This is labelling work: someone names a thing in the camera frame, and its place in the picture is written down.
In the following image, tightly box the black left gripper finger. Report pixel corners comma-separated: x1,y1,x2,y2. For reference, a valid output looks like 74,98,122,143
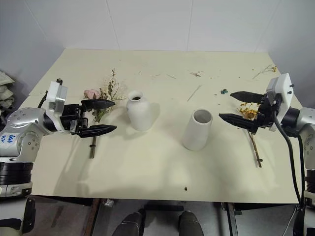
77,124,118,138
81,99,116,111

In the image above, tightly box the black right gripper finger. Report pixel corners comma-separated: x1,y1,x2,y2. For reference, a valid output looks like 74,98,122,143
219,113,259,134
230,90,263,104

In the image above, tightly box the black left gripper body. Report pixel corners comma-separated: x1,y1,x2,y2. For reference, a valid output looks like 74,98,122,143
60,104,90,135

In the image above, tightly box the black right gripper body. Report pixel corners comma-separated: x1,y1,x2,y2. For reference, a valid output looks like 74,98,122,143
254,94,283,129

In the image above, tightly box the white narrow-neck ceramic vase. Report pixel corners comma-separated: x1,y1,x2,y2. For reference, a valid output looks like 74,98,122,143
126,90,152,131

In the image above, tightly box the white tapered ceramic vase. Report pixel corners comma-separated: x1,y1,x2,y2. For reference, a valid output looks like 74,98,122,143
182,109,213,151

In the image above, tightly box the pink dried flower bouquet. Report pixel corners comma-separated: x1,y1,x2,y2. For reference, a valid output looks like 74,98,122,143
84,68,127,159

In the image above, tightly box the yellow dried flower bouquet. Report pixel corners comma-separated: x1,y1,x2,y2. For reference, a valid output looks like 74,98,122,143
236,102,263,169

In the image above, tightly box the small yellow flower sprig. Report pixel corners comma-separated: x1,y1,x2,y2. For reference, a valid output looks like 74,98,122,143
252,64,278,80

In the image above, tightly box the thin dry stem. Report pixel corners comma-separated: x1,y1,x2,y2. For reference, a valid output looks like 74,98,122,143
186,85,202,102

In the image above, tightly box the stack of egg cartons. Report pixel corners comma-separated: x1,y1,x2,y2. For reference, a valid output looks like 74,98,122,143
0,70,18,113

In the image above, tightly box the dark rounded robot foot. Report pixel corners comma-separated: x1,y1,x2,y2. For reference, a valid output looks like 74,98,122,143
178,210,205,236
112,208,146,236

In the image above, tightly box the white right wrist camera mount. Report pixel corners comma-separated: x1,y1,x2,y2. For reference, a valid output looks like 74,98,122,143
266,73,294,131

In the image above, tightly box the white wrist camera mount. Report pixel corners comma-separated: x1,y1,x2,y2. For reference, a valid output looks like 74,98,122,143
266,73,294,131
45,79,68,118

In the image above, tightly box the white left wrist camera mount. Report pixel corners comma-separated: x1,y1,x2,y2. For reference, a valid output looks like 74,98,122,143
45,79,68,118

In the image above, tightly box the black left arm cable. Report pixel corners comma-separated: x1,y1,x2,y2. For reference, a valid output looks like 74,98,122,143
37,89,49,109

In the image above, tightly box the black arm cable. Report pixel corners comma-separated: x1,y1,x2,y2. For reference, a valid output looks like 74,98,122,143
37,89,49,109
270,94,307,206

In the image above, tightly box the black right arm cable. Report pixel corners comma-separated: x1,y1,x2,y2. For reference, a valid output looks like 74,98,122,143
270,94,307,206

